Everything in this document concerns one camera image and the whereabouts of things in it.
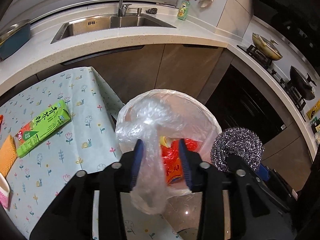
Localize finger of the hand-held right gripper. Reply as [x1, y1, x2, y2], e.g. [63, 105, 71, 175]
[257, 164, 272, 182]
[226, 154, 292, 212]

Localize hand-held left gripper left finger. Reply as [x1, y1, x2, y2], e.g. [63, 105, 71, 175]
[29, 139, 145, 240]

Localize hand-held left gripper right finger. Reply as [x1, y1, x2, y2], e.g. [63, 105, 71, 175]
[178, 139, 298, 240]

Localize orange printed packaging bag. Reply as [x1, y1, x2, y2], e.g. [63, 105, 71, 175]
[164, 165, 188, 186]

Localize red plastic bag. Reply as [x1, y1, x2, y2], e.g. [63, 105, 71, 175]
[161, 140, 200, 170]

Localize steel wool scrubber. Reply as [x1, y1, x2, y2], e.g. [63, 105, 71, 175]
[210, 127, 265, 173]

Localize clear plastic bag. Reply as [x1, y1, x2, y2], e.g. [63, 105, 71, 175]
[115, 102, 175, 215]

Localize trash bin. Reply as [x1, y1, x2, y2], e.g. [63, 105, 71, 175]
[116, 89, 222, 196]

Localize black built-in appliance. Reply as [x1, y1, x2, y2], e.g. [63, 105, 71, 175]
[205, 64, 287, 144]

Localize floral print tablecloth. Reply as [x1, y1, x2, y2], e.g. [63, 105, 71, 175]
[0, 66, 180, 240]

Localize yellow black packet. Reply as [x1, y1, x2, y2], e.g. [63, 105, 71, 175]
[306, 102, 320, 121]

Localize black wok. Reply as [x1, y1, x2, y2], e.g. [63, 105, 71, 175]
[289, 65, 317, 101]

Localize brown base cabinet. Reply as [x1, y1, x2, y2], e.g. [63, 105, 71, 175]
[60, 44, 232, 105]

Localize green drink carton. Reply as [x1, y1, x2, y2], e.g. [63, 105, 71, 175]
[16, 100, 72, 158]

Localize gas stove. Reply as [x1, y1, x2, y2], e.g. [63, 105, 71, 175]
[237, 44, 307, 108]

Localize cream pan with lid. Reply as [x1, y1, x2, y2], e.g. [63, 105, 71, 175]
[251, 32, 283, 61]

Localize yellow waffle cloth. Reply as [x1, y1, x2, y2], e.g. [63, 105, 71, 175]
[0, 134, 18, 178]

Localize pink white wrapper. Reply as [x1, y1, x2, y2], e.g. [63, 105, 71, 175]
[0, 172, 12, 209]

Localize steel sink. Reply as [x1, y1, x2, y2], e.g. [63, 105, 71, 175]
[51, 14, 177, 45]

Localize green dish soap bottle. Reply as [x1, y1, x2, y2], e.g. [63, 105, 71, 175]
[177, 0, 190, 21]

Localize black range hood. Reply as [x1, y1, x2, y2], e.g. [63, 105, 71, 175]
[250, 0, 320, 34]

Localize blue basin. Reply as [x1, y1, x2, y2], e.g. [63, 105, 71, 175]
[0, 23, 32, 60]

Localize steel basin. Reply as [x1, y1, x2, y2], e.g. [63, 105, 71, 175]
[0, 19, 30, 46]

